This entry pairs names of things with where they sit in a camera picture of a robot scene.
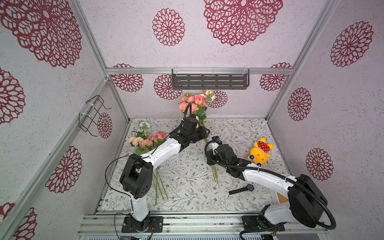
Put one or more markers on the wooden tray white rim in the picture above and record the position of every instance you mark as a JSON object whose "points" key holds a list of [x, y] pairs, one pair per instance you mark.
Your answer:
{"points": [[279, 199]]}

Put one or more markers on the floral patterned table mat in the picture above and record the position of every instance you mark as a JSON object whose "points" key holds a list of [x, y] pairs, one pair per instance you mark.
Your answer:
{"points": [[190, 182]]}

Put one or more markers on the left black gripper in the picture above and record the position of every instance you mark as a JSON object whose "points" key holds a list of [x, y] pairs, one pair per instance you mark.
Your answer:
{"points": [[204, 132]]}

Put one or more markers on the dark grey wall shelf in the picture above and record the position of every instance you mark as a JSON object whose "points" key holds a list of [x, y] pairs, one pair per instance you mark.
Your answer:
{"points": [[210, 81]]}

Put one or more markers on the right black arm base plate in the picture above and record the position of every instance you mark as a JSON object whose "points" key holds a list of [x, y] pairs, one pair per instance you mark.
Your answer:
{"points": [[259, 224]]}

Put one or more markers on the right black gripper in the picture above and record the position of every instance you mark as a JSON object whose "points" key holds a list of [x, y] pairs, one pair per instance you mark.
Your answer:
{"points": [[212, 153]]}

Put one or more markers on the black wristwatch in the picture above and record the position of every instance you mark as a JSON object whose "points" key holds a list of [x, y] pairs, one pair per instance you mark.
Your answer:
{"points": [[247, 188]]}

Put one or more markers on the pink rose bouquet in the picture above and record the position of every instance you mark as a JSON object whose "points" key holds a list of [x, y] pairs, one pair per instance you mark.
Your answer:
{"points": [[144, 143], [196, 105]]}

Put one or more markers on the black wire wall rack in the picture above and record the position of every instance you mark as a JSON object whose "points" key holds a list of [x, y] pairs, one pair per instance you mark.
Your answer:
{"points": [[88, 118]]}

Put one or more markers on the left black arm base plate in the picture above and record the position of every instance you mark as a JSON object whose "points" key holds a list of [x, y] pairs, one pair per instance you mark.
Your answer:
{"points": [[156, 223]]}

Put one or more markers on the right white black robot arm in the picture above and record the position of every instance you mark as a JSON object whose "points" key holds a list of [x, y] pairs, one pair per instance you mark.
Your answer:
{"points": [[306, 203]]}

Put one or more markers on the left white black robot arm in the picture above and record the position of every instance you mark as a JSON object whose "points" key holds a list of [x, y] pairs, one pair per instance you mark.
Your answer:
{"points": [[137, 176]]}

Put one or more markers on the yellow plush toy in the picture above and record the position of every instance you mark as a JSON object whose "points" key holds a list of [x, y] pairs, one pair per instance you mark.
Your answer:
{"points": [[260, 153]]}

